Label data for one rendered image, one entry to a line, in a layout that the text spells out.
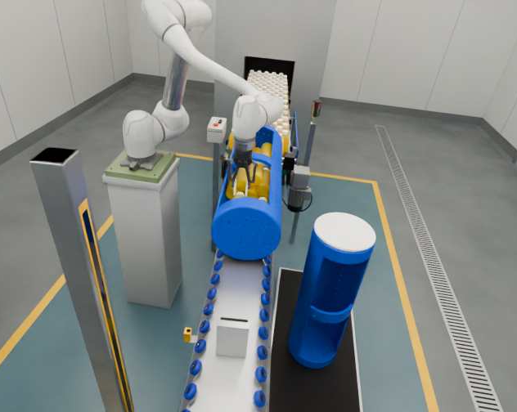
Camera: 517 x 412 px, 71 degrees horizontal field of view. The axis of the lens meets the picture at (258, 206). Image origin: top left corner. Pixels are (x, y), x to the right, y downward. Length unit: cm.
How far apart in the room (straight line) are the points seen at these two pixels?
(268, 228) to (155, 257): 104
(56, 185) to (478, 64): 658
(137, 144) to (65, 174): 128
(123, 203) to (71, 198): 140
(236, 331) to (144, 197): 110
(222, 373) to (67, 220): 73
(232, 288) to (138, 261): 103
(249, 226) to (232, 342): 46
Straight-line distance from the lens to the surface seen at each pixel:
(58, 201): 75
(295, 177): 245
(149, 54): 697
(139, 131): 195
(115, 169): 206
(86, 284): 88
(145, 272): 243
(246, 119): 143
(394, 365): 260
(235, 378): 126
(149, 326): 255
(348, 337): 242
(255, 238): 147
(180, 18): 170
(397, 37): 647
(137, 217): 215
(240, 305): 142
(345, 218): 176
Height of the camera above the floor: 202
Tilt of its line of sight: 34 degrees down
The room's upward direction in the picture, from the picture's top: 6 degrees clockwise
